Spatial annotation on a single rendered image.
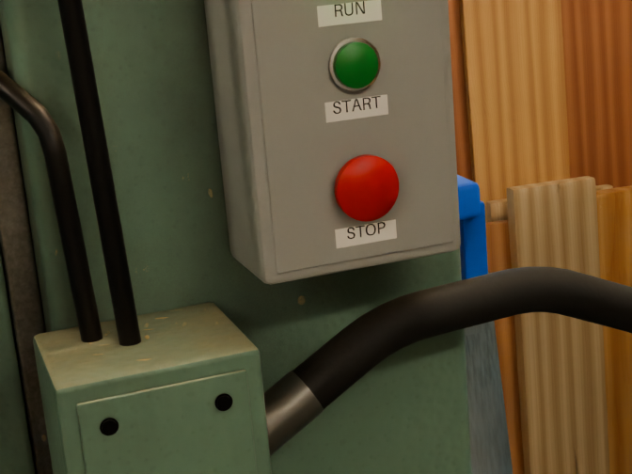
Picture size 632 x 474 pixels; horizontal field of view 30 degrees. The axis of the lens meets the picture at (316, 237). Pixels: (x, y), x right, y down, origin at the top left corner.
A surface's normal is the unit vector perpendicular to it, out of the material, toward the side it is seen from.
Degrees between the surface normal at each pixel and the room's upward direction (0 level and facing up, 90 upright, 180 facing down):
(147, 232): 90
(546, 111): 87
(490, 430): 82
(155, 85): 90
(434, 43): 90
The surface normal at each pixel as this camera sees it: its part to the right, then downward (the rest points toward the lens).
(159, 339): -0.08, -0.96
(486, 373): 0.38, 0.06
